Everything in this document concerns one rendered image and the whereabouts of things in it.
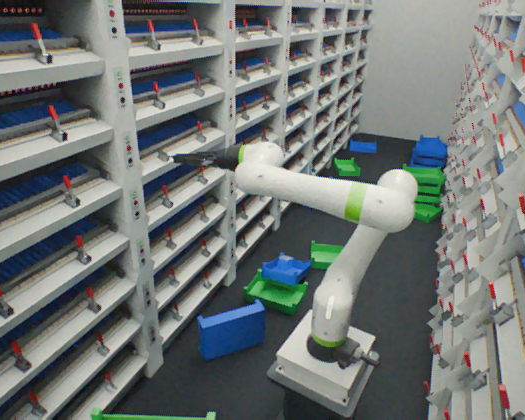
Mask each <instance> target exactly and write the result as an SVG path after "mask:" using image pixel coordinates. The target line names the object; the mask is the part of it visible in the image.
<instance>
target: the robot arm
mask: <svg viewBox="0 0 525 420"><path fill-rule="evenodd" d="M172 158H173V163H186V165H187V166H198V167H206V165H211V166H214V165H215V164H216V165H217V166H218V167H219V168H221V169H228V170H229V171H233V172H234V181H235V183H236V185H237V187H238V188H239V189H240V190H241V191H242V192H243V193H246V194H250V195H257V196H265V197H275V198H280V199H284V200H287V201H292V202H295V203H299V204H301V205H305V206H308V207H311V208H314V209H316V210H319V211H322V212H327V213H330V214H332V215H334V216H337V217H340V218H343V219H345V220H348V221H351V222H354V223H357V224H359V226H358V227H357V228H356V230H355V232H354V233H353V235H352V237H351V238H350V240H349V241H348V242H347V243H346V245H345V248H344V249H343V251H342V252H341V253H340V255H339V256H338V257H337V258H336V259H335V260H334V261H333V263H332V264H331V265H330V267H329V269H328V270H327V272H326V274H325V276H324V278H323V281H322V283H321V285H320V286H318V287H317V289H316V293H315V297H314V304H313V313H312V321H311V329H312V332H311V333H310V334H309V335H308V337H307V340H306V347H307V350H308V352H309V354H310V355H311V356H313V357H314V358H315V359H317V360H319V361H322V362H325V363H336V362H337V363H338V366H339V368H342V369H343V370H344V369H345V368H346V367H349V366H351V364H352V363H354V364H356V361H360V360H361V359H362V360H363V361H365V362H367V363H369V365H371V366H375V367H376V368H378V366H380V362H379V361H377V360H375V359H373V358H372V357H370V356H369V355H367V354H364V350H363V349H360V343H359V342H357V341H355V340H353V339H351V338H349V337H347V335H348V331H349V326H350V320H351V314H352V310H353V307H354V304H355V300H356V298H357V295H358V291H359V285H360V283H361V281H362V279H363V276H364V274H365V272H366V271H367V269H368V267H369V265H370V263H371V261H372V259H373V257H374V255H375V253H376V251H377V250H378V248H379V246H380V245H381V243H382V242H383V241H384V239H385V238H386V236H387V235H388V232H390V233H394V232H399V231H402V230H403V229H405V228H406V227H407V226H409V225H410V224H411V222H412V221H413V218H414V215H415V205H414V201H415V199H416V195H417V183H416V180H415V178H414V177H413V176H412V175H411V174H410V173H408V172H406V171H404V170H401V169H394V170H390V171H388V172H387V173H385V174H384V175H383V176H382V177H381V178H380V179H379V181H378V182H377V185H373V184H368V183H362V182H349V181H342V180H334V179H327V178H321V177H316V176H310V175H305V174H301V173H297V172H293V171H289V170H286V169H283V168H281V167H282V166H283V163H284V154H283V152H282V150H281V149H280V147H279V146H277V145H276V144H274V143H272V142H263V143H259V144H255V145H236V144H235V143H233V145H230V146H229V147H228V148H220V149H219V150H218V151H212V152H197V153H176V154H175V155H172ZM354 359H356V361H355V360H354Z"/></svg>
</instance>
